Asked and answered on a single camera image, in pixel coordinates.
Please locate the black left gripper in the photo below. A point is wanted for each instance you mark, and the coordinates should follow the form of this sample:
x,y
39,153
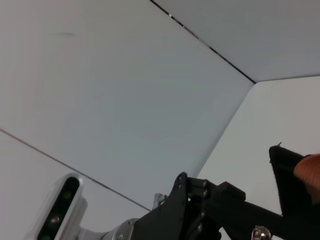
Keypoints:
x,y
165,220

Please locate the silver camera mount bracket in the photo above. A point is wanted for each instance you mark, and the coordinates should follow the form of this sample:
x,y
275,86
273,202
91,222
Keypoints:
x,y
110,231

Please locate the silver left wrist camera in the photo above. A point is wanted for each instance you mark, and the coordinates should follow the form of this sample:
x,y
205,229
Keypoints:
x,y
62,205

